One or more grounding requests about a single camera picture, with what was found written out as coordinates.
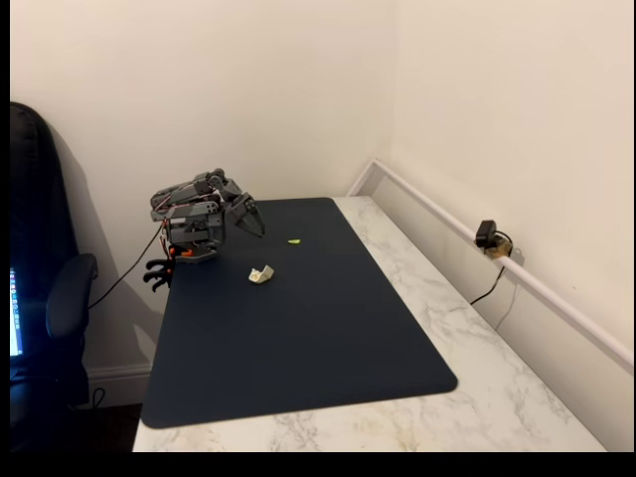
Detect tan webcam mount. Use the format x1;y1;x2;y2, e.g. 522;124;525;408
485;238;524;264

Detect laptop screen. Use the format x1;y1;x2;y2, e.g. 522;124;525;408
9;266;25;359

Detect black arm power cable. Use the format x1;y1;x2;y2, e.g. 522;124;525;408
86;223;168;310

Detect black webcam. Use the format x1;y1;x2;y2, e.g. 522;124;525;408
475;219;498;249

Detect black floor cable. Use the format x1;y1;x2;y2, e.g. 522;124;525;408
69;387;106;411

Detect black office chair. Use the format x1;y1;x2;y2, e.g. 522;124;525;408
9;101;99;453

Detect black webcam cable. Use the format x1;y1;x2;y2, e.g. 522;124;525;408
469;230;514;306

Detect dark desk mat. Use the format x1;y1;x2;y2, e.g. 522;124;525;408
140;197;459;429

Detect white baseboard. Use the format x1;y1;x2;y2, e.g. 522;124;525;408
86;364;153;409

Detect black table clamp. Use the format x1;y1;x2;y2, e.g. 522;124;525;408
143;256;175;293

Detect white wall ledge rail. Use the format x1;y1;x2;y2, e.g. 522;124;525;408
346;158;635;375

